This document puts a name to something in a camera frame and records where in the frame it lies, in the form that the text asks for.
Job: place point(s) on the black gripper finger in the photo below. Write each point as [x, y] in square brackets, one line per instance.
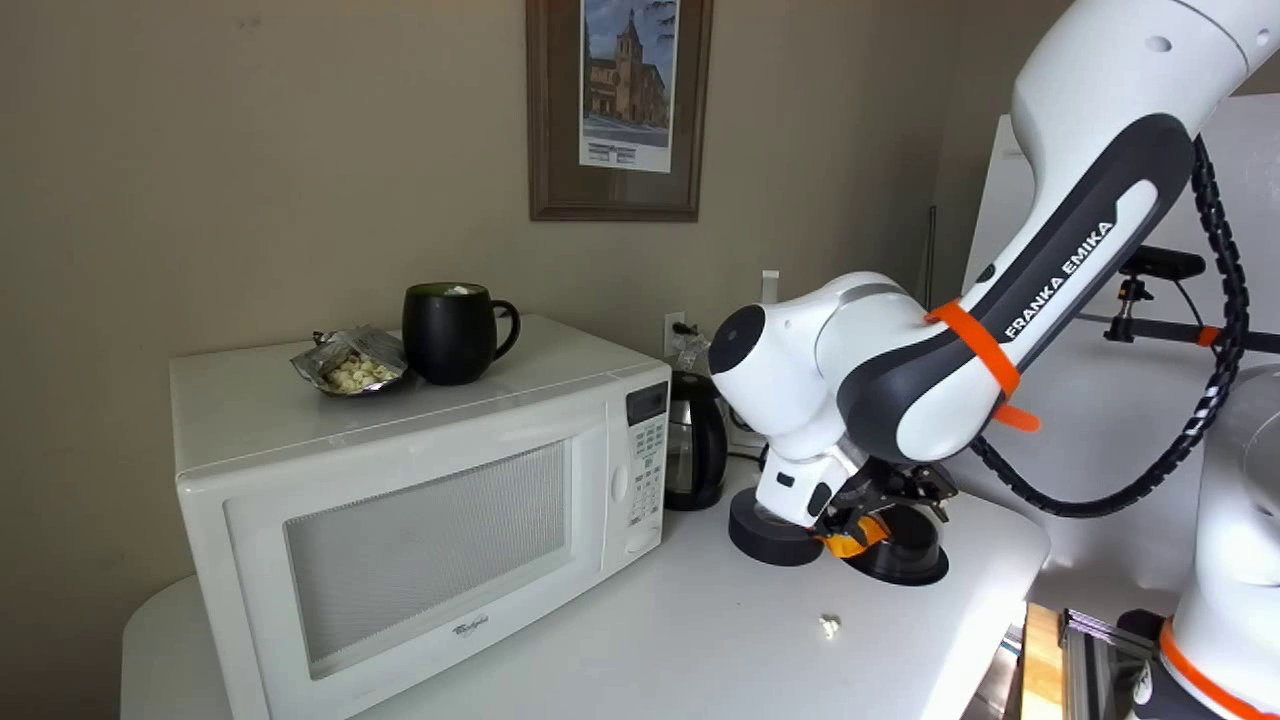
[939, 490]
[899, 514]

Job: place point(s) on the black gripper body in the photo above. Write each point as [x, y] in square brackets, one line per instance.
[867, 490]

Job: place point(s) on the white microwave door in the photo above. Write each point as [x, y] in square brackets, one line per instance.
[403, 562]

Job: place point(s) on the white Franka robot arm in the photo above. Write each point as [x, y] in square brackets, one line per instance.
[1065, 81]

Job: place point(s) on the white microwave body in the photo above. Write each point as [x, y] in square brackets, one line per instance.
[403, 413]

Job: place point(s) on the orange popcorn packet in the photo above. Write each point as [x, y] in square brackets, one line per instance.
[855, 539]

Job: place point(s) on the black round bowl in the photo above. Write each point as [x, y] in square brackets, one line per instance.
[923, 562]

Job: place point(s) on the black electric kettle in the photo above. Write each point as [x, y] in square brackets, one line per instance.
[694, 446]

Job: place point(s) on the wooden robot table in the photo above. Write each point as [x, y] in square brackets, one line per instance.
[1040, 666]

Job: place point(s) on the black mug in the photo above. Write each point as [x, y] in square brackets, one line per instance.
[451, 335]

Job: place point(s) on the white wall outlet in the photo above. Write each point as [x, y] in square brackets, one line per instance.
[679, 324]

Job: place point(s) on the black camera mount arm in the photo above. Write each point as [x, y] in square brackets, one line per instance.
[1160, 262]

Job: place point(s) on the brown framed wall picture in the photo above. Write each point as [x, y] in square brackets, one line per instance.
[623, 95]

